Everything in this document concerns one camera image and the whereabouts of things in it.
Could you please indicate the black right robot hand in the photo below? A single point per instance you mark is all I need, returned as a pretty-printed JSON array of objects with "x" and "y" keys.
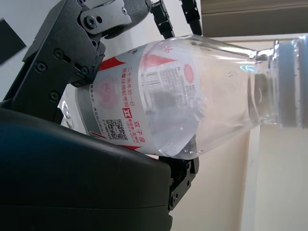
[{"x": 72, "y": 187}]

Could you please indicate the clear plastic water bottle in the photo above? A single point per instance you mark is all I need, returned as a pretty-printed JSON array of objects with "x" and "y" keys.
[{"x": 168, "y": 96}]

